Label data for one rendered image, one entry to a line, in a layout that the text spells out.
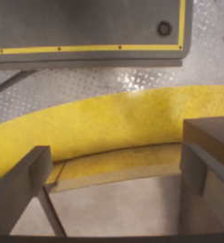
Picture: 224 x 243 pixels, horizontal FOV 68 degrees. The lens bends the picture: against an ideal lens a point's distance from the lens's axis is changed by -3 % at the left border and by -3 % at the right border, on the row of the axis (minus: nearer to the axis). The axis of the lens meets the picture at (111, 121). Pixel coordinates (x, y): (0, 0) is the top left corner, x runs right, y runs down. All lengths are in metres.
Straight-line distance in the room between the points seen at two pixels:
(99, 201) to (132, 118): 0.40
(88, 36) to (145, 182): 0.47
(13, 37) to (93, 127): 0.50
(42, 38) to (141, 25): 0.26
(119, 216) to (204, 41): 0.80
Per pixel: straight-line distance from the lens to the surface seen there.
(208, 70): 0.91
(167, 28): 0.51
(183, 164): 0.17
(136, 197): 0.64
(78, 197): 0.64
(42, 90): 0.87
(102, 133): 0.85
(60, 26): 0.51
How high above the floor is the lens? 0.80
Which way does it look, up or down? 75 degrees down
